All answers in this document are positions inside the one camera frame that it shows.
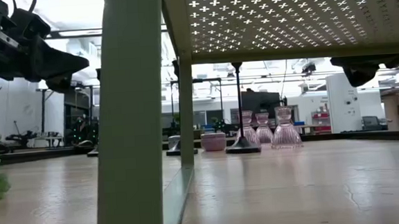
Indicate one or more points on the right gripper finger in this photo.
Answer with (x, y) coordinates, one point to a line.
(360, 76)
(366, 61)

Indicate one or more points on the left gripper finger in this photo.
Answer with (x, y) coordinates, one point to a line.
(60, 85)
(61, 65)

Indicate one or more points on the pink ribbed glass candle holder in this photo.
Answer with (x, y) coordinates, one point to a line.
(265, 134)
(251, 135)
(286, 134)

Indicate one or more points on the white blue floral candle tin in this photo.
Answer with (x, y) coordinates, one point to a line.
(175, 143)

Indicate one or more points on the black tall candlestick holder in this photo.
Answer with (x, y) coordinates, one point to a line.
(243, 148)

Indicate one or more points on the pink ceramic pot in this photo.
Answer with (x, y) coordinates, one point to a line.
(214, 142)

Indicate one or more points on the white tall cabinet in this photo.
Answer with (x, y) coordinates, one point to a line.
(344, 103)

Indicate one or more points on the grey office chair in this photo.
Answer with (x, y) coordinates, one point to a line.
(371, 123)

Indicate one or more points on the red storage bins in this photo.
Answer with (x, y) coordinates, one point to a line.
(321, 122)

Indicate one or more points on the green perforated metal shelf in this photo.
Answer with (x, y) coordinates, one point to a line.
(131, 130)

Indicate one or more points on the black computer monitor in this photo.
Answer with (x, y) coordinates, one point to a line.
(261, 103)

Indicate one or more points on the black aluminium table frame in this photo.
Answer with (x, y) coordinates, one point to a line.
(360, 135)

